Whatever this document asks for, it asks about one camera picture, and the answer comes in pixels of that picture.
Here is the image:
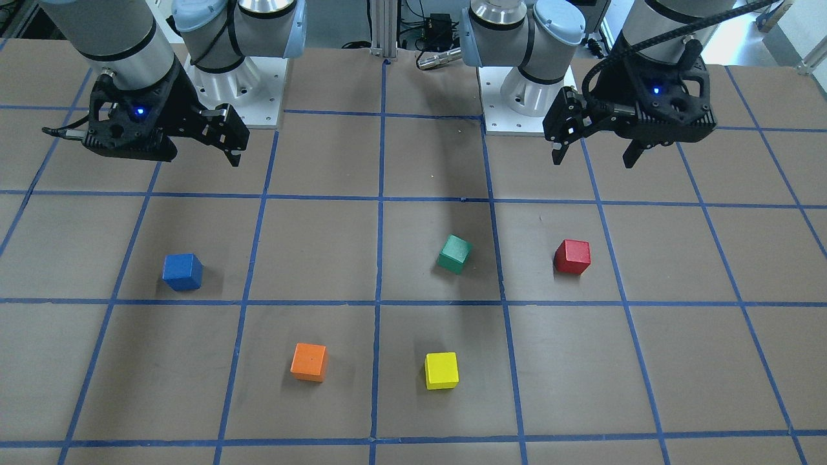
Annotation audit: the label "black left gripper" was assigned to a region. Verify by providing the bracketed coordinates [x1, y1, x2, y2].
[543, 39, 716, 169]

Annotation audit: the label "blue wooden block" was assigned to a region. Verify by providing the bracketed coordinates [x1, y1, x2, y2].
[162, 253, 203, 291]

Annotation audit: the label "orange wooden block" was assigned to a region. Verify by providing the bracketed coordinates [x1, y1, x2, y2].
[289, 342, 328, 382]

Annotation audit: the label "black electronics box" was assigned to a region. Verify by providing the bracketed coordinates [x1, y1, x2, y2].
[421, 13, 453, 52]

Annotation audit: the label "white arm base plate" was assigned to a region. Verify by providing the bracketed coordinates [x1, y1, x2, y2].
[181, 49, 291, 129]
[477, 66, 576, 138]

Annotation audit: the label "green wooden block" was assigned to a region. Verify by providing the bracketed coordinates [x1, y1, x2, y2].
[436, 234, 473, 274]

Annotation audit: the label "yellow wooden block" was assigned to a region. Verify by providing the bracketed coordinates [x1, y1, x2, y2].
[423, 351, 459, 389]

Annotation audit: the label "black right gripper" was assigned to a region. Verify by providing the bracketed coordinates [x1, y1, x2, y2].
[83, 62, 250, 167]

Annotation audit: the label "black corrugated cable conduit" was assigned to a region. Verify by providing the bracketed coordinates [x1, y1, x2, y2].
[582, 0, 776, 104]

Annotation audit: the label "silver metal cylinder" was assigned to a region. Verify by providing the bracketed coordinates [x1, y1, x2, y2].
[416, 47, 463, 71]

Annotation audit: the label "red wooden block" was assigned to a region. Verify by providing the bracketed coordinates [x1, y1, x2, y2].
[554, 239, 592, 276]

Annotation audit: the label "aluminium frame post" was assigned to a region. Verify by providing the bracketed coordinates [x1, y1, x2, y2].
[368, 1, 399, 62]

